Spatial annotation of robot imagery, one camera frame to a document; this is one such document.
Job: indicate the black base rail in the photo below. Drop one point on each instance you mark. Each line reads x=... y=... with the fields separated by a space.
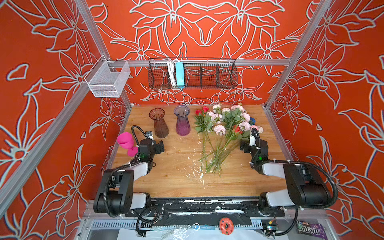
x=209 y=210

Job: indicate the black wire wall basket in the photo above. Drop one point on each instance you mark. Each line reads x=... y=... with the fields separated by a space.
x=200 y=73

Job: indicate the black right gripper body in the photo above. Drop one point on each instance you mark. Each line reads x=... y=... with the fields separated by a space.
x=247 y=147

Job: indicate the blue flower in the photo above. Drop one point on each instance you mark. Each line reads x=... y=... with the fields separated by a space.
x=252 y=121

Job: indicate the white mesh wall basket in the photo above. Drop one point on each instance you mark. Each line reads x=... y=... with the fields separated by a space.
x=107 y=79

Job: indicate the purple candy bag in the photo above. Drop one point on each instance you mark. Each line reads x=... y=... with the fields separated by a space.
x=313 y=230

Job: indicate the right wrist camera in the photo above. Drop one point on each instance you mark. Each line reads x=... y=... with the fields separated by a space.
x=255 y=139

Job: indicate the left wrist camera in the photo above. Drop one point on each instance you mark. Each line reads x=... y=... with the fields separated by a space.
x=149 y=134

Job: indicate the purple ribbed glass vase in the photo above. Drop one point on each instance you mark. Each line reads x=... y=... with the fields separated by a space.
x=183 y=127

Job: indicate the pile of pink flowers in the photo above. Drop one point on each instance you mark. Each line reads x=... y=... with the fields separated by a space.
x=230 y=125

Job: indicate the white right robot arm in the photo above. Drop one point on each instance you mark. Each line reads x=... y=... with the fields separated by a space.
x=307 y=185

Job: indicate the brown ribbed glass vase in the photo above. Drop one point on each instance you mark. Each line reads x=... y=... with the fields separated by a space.
x=160 y=125

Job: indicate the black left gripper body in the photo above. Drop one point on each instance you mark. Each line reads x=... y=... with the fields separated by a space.
x=157 y=146

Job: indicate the magenta plastic goblet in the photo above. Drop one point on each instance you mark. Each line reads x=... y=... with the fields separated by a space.
x=127 y=142

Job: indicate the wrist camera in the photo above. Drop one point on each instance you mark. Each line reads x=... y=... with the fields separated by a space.
x=255 y=139
x=149 y=134

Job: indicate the light blue box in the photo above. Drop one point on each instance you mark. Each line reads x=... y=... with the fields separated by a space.
x=180 y=75

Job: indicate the red round knob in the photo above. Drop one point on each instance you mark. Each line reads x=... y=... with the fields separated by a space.
x=226 y=226

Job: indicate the red rose stem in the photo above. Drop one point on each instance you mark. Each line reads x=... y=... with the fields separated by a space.
x=198 y=128
x=205 y=110

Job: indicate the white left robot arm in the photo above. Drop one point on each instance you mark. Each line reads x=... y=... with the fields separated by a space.
x=116 y=195

